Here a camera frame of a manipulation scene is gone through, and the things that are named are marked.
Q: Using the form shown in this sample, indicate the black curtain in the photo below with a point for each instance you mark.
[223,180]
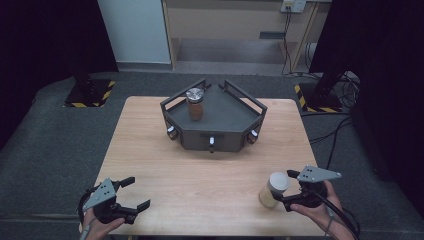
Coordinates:
[390,66]
[40,43]

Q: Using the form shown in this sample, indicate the person's left hand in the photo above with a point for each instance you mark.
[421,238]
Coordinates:
[96,230]

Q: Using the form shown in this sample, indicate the black corner rack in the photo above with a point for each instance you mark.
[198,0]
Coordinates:
[220,116]

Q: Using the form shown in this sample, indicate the black stand striped base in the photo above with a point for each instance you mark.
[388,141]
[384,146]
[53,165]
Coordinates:
[320,98]
[89,93]

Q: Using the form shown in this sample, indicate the yellow spice jar white lid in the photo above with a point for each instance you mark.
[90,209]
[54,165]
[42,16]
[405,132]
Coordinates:
[271,193]

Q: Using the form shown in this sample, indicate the white panel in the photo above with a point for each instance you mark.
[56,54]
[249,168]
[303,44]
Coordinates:
[133,30]

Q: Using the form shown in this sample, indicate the brown spice jar metal lid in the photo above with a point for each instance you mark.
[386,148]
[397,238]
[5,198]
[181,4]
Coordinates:
[195,103]

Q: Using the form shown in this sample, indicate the white wall power outlet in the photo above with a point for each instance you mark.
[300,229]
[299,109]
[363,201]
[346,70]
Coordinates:
[293,5]

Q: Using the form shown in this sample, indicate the person's right hand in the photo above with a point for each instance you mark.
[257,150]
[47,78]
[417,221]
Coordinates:
[321,213]

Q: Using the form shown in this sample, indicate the wooden cabinet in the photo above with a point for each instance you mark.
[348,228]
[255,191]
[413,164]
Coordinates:
[233,23]

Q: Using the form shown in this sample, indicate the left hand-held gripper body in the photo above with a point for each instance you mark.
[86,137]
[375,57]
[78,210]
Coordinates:
[101,195]

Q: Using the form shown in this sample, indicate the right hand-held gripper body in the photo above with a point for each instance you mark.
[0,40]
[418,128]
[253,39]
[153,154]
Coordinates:
[316,174]

